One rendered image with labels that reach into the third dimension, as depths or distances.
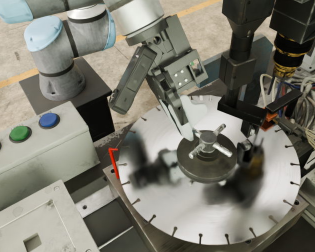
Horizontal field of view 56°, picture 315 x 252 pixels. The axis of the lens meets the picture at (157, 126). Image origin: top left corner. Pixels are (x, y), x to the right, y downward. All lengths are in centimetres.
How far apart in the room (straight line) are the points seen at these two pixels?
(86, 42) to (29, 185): 44
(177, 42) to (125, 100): 12
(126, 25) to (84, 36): 49
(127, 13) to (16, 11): 19
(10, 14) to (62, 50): 41
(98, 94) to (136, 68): 56
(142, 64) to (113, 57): 203
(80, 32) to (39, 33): 11
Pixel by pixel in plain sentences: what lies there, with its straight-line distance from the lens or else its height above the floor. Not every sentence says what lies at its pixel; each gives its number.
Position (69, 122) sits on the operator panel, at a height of 90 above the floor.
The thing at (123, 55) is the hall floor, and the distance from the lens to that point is 250.
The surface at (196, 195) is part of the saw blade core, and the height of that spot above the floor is 95.
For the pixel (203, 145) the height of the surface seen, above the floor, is 100.
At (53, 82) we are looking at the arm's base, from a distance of 101.
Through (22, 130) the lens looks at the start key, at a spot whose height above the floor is 91.
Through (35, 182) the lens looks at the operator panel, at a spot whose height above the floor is 80.
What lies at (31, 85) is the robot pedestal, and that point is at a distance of 114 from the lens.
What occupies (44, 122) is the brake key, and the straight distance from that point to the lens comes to 74.
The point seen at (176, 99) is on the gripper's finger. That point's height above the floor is 108.
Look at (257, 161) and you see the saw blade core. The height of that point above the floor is 95.
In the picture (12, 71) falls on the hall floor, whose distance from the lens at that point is 265.
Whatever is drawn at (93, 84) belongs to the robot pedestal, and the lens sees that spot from 106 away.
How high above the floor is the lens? 141
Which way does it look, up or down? 48 degrees down
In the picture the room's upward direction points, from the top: 5 degrees counter-clockwise
